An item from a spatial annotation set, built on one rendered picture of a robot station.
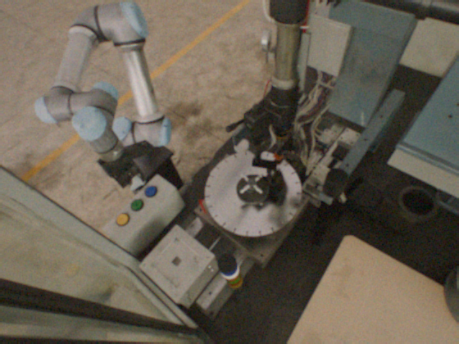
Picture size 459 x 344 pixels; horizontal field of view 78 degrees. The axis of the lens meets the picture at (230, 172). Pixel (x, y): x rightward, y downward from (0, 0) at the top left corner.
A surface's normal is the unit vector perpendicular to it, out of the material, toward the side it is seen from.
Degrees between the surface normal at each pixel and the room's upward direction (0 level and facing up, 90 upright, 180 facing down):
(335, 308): 0
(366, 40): 90
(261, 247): 0
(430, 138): 69
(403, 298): 0
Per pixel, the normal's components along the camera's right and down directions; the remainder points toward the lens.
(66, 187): -0.11, -0.52
